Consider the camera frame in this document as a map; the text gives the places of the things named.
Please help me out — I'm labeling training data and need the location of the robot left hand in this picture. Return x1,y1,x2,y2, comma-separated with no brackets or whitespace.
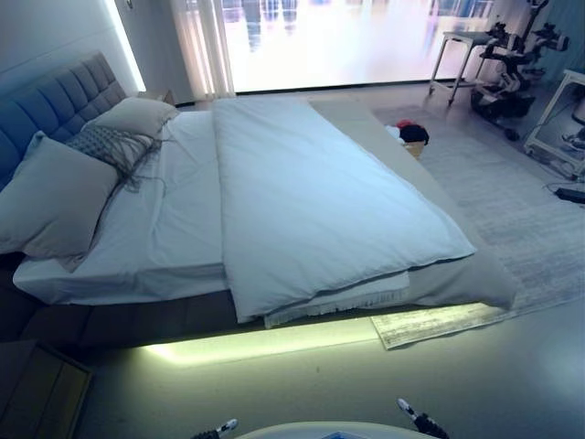
197,418,239,439

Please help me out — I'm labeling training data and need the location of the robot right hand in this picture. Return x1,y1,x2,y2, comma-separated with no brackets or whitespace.
396,397,452,439

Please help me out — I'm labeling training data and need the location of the white duvet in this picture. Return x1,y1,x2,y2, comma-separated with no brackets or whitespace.
210,96,479,324

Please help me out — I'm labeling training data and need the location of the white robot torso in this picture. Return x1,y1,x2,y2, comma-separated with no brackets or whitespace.
235,421,412,439

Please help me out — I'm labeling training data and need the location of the wooden nightstand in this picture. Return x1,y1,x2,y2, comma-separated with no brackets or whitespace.
0,338,95,439

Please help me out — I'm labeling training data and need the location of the white sheeted mattress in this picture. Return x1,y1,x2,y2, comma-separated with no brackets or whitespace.
12,109,229,306

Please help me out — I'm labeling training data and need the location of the pale grey rug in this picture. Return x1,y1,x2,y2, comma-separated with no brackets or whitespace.
369,104,585,351

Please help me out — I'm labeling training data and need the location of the black power adapter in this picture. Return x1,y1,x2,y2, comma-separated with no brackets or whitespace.
555,186,585,205

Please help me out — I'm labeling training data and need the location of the cardboard box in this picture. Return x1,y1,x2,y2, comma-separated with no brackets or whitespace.
401,139,429,161

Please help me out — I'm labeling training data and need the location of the large beige pillow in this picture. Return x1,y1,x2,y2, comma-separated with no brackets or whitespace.
89,95,180,138
0,130,122,275

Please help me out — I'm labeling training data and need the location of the black garment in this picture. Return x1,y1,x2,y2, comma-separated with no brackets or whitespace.
399,124,431,145

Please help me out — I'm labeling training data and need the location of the patterned fringed cushion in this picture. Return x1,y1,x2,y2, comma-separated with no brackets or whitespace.
63,123,166,194

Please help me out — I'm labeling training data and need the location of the small wooden bedside table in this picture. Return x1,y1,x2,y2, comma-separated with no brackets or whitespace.
136,89,177,109

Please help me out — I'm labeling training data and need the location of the black white wheeled robot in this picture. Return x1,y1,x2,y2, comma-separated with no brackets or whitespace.
470,0,570,141

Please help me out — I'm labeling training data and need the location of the white metal cart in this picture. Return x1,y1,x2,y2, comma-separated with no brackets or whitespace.
523,68,585,182

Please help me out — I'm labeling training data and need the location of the grey tufted headboard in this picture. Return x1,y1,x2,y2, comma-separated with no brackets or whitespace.
0,50,127,193

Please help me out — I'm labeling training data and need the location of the sheer white curtain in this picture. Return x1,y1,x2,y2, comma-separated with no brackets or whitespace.
173,0,237,97

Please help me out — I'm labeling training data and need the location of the large bright window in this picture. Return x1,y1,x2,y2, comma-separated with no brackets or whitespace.
221,0,463,91

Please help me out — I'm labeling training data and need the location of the dark brown bed frame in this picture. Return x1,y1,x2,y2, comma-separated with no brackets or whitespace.
0,251,385,354

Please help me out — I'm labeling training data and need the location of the wall light strip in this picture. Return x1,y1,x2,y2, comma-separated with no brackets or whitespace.
102,0,148,92

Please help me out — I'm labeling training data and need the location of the white metal frame table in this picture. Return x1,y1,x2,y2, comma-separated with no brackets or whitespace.
428,30,493,106

